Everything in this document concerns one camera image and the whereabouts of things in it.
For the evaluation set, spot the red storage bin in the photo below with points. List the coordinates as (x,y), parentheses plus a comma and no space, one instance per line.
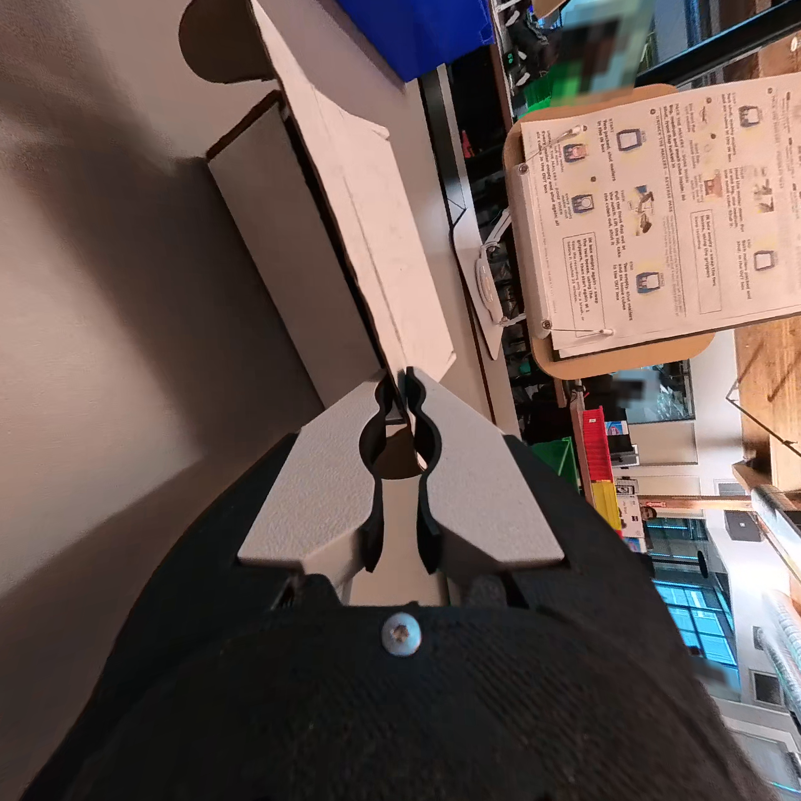
(597,444)

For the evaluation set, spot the printed white carton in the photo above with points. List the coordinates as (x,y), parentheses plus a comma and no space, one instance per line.
(631,510)

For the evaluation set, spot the silver ventilation duct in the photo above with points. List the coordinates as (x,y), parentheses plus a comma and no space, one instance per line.
(782,651)

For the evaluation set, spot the black ceiling speaker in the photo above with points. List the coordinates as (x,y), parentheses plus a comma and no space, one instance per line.
(741,525)

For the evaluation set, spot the yellow storage bin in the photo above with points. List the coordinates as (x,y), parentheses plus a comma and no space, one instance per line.
(607,507)

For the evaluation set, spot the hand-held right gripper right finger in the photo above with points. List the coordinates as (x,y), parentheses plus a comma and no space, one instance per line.
(494,500)

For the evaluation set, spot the green plastic bin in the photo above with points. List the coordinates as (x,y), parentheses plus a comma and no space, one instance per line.
(554,463)

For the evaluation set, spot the green storage bin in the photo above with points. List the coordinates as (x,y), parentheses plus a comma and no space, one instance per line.
(535,97)

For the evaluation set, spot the white cardboard mailer box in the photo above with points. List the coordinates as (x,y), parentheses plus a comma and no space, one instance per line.
(375,219)

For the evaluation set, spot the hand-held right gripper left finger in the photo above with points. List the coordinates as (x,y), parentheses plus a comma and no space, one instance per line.
(313,500)

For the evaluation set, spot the blue plastic bin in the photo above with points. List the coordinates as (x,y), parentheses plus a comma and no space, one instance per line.
(407,31)

